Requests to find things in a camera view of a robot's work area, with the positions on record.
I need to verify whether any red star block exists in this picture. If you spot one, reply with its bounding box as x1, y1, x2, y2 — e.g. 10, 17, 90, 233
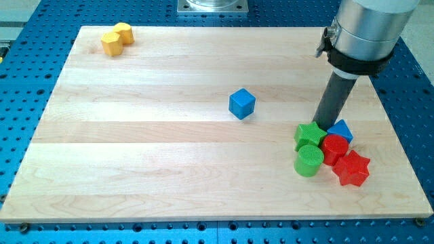
332, 150, 370, 186

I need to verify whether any wooden board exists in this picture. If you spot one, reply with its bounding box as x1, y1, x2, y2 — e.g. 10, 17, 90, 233
1, 26, 433, 223

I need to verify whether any yellow hexagon block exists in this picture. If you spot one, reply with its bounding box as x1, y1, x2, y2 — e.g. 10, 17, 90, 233
101, 32, 123, 56

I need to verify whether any blue triangle block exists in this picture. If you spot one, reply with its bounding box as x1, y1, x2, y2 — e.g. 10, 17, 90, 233
327, 119, 353, 144

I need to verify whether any red cylinder block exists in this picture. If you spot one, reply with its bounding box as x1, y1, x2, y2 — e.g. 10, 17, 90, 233
320, 134, 349, 166

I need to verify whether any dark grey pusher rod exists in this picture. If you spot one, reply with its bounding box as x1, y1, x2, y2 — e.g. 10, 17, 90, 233
313, 70, 357, 131

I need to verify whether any yellow heart block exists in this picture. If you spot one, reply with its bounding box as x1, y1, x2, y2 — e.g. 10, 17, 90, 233
113, 22, 134, 44

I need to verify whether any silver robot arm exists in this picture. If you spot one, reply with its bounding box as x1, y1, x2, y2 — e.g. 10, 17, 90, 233
313, 0, 419, 130

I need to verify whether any green star block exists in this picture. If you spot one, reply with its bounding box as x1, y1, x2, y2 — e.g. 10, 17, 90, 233
294, 121, 328, 151

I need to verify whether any metal base plate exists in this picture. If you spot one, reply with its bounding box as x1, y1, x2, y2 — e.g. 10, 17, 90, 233
177, 0, 249, 14

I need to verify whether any green cylinder block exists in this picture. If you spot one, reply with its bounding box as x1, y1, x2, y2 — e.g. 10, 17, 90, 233
294, 144, 324, 177

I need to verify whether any blue cube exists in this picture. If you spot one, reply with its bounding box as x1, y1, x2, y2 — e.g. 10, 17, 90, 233
229, 88, 256, 120

